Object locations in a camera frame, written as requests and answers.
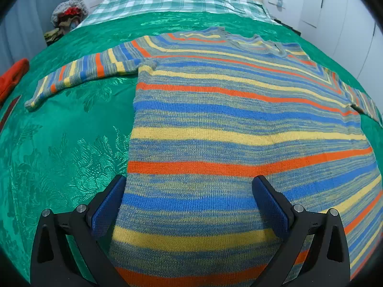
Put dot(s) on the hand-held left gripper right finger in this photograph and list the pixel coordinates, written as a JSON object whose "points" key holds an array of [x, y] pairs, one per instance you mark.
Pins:
{"points": [[273, 206]]}

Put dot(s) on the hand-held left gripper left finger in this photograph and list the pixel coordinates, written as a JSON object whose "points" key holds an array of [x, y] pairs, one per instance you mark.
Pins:
{"points": [[104, 212]]}

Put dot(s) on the striped knit sweater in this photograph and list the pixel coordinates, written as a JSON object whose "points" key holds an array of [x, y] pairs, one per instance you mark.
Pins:
{"points": [[224, 125]]}

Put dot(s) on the pile of clothes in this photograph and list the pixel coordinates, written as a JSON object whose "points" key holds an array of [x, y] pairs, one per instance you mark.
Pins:
{"points": [[70, 10]]}

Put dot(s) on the green floral bedspread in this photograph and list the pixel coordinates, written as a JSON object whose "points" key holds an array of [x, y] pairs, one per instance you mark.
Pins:
{"points": [[74, 143]]}

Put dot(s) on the orange garment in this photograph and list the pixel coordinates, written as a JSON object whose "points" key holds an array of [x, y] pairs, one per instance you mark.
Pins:
{"points": [[12, 76]]}

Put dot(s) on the white wardrobe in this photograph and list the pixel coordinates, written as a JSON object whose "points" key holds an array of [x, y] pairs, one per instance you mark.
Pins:
{"points": [[344, 30]]}

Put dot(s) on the grey-blue curtain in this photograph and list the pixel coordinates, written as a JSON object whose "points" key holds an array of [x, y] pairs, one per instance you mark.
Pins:
{"points": [[27, 36]]}

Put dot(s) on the green checked blanket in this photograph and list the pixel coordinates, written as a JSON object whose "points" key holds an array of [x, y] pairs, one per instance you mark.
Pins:
{"points": [[149, 4]]}

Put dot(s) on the white wall socket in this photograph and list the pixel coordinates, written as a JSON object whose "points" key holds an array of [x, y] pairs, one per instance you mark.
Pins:
{"points": [[278, 2]]}

